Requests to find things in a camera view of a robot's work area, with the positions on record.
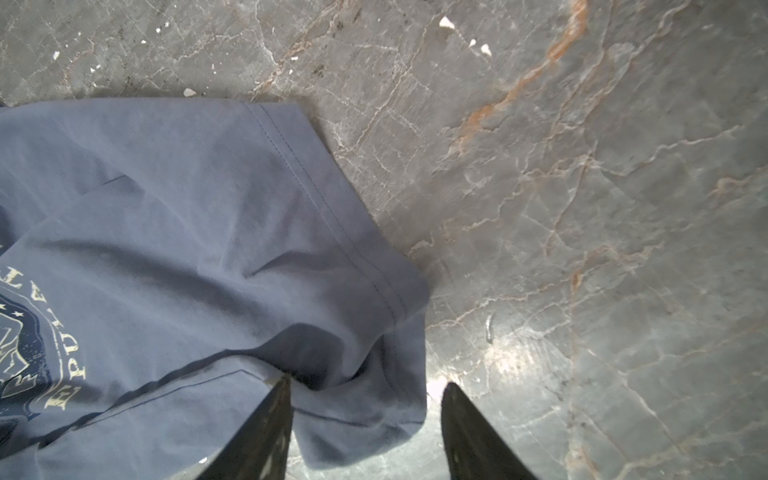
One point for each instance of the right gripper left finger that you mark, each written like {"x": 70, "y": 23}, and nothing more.
{"x": 259, "y": 449}

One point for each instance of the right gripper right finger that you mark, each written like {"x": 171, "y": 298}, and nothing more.
{"x": 473, "y": 448}

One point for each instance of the blue-grey tank top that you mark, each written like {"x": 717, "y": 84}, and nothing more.
{"x": 165, "y": 262}

